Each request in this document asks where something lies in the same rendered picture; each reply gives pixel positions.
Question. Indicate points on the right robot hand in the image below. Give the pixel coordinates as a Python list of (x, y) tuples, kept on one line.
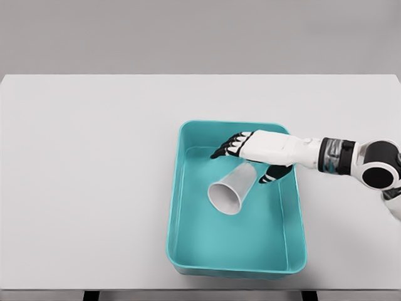
[(266, 148)]

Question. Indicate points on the white paper cup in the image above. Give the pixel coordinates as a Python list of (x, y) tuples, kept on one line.
[(233, 188)]

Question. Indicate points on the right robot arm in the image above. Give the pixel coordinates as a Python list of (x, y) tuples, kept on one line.
[(351, 156)]

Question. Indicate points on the teal plastic basket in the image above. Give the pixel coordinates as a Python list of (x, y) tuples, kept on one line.
[(235, 238)]

